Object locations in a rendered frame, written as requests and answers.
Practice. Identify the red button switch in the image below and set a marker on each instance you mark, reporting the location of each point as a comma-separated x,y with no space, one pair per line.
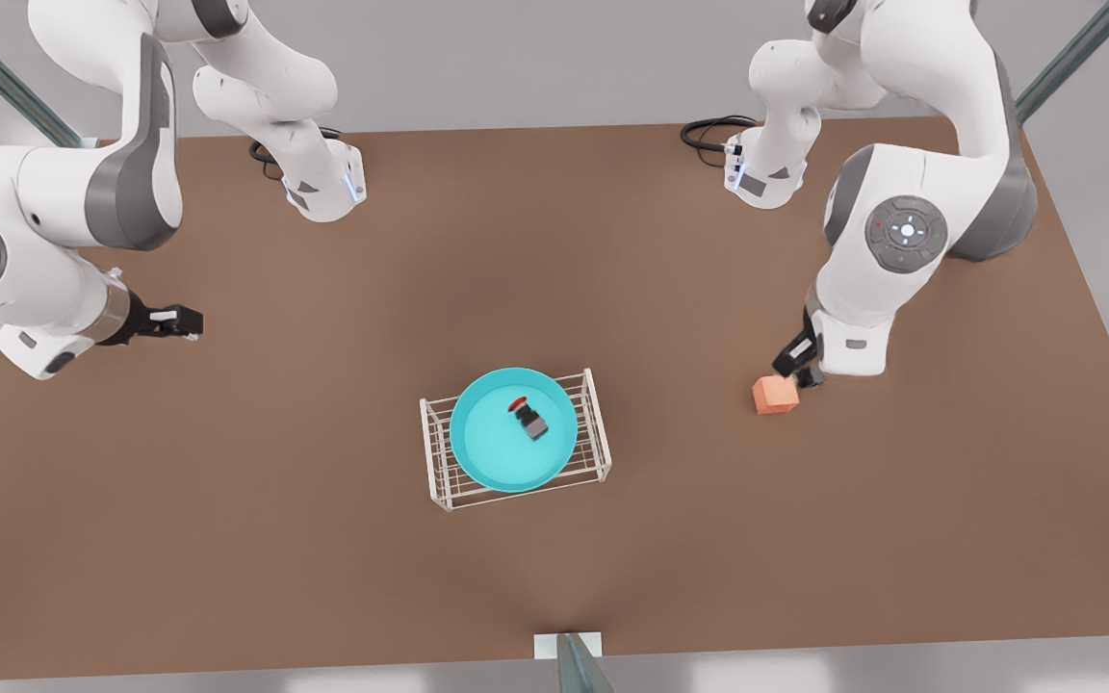
529,420

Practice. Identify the cyan round plate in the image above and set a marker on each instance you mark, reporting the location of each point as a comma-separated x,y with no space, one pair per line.
487,452

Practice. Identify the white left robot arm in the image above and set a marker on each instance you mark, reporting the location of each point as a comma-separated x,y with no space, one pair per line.
911,231

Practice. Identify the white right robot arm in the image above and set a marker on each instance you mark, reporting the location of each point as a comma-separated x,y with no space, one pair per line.
131,183

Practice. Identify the orange cube block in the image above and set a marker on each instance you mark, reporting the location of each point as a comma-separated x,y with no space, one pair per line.
774,396

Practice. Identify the silver frame post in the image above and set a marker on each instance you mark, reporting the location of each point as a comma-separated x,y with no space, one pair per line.
574,664
1074,58
6,82

